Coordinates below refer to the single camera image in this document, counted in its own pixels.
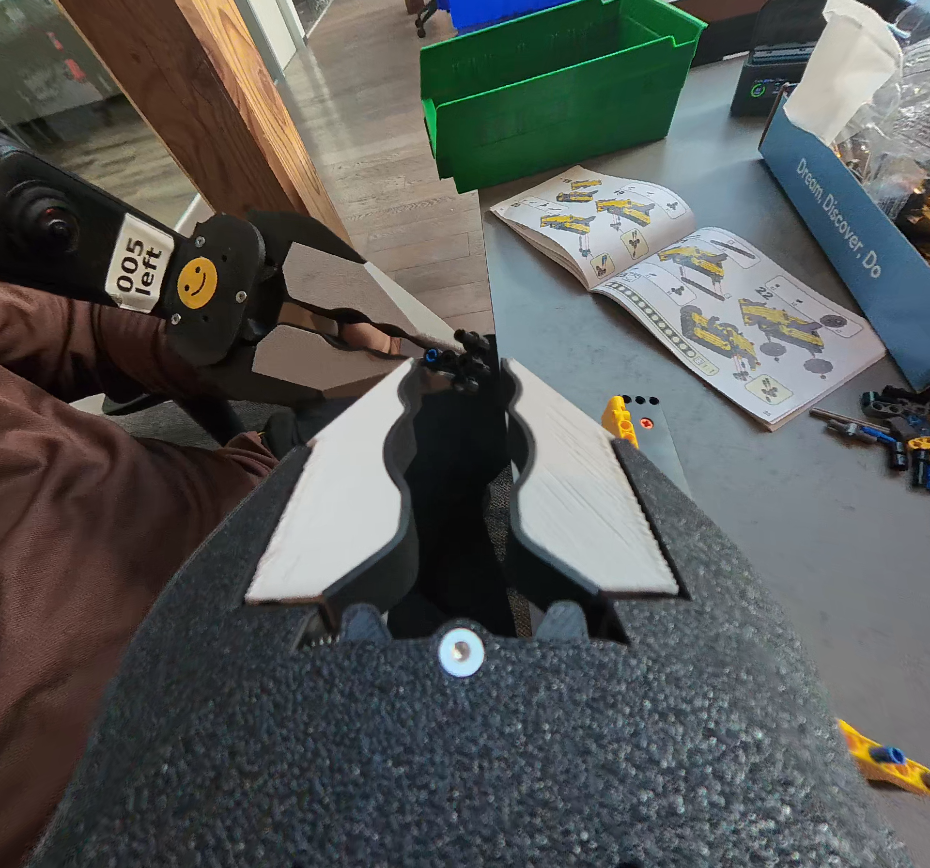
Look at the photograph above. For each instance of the open instruction booklet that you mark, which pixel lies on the open instruction booklet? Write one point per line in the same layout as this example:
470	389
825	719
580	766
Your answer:
690	287

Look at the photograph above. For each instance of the person's brown sweater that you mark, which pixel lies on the person's brown sweater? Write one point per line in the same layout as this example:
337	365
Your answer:
87	555

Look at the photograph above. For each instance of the black device green display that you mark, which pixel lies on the black device green display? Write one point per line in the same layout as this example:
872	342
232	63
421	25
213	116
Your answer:
770	47

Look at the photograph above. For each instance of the blue cardboard kit box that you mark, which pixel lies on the blue cardboard kit box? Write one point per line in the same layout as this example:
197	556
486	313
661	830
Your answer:
835	228

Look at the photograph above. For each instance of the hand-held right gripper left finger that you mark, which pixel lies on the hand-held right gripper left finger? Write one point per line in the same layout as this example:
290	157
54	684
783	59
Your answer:
334	512

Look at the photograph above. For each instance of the green plastic bin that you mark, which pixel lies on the green plastic bin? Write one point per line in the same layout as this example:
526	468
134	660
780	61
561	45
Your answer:
552	105

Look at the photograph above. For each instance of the yellow black brick vehicle model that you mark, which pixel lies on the yellow black brick vehicle model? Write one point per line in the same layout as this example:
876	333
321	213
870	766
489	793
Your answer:
665	454

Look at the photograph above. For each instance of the grey desk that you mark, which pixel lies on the grey desk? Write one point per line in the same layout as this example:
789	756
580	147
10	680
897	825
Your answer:
799	555

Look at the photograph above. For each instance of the yellow curved panel assembly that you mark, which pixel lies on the yellow curved panel assembly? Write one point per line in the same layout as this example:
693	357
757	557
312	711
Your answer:
879	759

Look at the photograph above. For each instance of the white paper bag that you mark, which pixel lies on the white paper bag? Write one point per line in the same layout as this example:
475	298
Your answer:
843	61

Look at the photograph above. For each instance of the black connector with blue pin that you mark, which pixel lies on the black connector with blue pin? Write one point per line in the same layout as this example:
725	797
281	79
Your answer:
461	363

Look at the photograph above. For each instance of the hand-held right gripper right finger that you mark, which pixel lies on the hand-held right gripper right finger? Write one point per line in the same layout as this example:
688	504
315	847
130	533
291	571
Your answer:
588	512

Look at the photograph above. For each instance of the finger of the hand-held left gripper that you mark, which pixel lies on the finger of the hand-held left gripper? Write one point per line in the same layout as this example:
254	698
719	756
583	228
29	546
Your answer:
349	279
312	367

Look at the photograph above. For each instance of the pile of blue grey brick parts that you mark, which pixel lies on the pile of blue grey brick parts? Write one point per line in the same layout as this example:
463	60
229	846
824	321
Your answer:
894	432

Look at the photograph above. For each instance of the wooden board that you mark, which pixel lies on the wooden board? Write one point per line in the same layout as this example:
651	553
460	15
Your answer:
181	69

